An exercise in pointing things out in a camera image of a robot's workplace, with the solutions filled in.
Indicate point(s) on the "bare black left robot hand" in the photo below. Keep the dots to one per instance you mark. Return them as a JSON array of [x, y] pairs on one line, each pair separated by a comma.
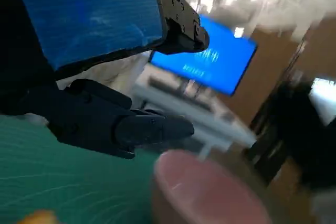
[[86, 11]]

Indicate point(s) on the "long toasted bread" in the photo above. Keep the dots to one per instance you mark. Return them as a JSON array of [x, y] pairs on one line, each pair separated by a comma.
[[39, 217]]

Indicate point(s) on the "blue display screen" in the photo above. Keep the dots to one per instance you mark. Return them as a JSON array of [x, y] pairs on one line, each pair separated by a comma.
[[225, 61]]

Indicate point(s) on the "pink bowl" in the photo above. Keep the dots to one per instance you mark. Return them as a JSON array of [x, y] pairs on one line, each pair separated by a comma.
[[204, 190]]

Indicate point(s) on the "green cutting mat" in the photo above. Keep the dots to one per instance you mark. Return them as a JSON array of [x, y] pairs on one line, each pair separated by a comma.
[[65, 176]]

